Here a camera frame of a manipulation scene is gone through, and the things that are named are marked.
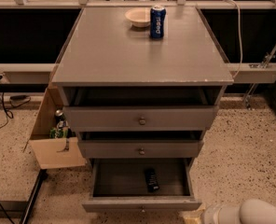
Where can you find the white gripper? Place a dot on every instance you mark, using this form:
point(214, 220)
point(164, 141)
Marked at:
point(211, 216)

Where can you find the grey bottom drawer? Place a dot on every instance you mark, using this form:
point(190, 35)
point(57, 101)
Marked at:
point(119, 184)

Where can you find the grey drawer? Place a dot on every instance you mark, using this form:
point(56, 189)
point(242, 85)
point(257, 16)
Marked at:
point(119, 184)
point(157, 144)
point(137, 109)

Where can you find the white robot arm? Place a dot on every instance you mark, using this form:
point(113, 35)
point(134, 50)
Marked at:
point(251, 211)

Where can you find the black remote in drawer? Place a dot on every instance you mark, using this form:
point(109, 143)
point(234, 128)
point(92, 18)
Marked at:
point(151, 180)

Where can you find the grey middle drawer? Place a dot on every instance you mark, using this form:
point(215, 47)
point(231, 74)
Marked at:
point(157, 144)

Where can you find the grey drawer cabinet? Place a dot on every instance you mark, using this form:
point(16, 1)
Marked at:
point(107, 51)

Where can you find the grey top drawer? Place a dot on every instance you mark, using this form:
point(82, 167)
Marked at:
point(137, 109)

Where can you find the black floor bar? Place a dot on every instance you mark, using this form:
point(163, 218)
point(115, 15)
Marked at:
point(41, 177)

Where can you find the cardboard box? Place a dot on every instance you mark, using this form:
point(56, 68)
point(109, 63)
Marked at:
point(52, 153)

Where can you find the dark can in box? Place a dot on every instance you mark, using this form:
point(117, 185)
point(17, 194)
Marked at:
point(59, 115)

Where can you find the blue Pepsi can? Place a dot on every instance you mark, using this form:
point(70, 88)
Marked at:
point(157, 17)

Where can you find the white bowl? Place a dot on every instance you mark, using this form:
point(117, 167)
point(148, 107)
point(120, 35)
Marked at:
point(139, 17)

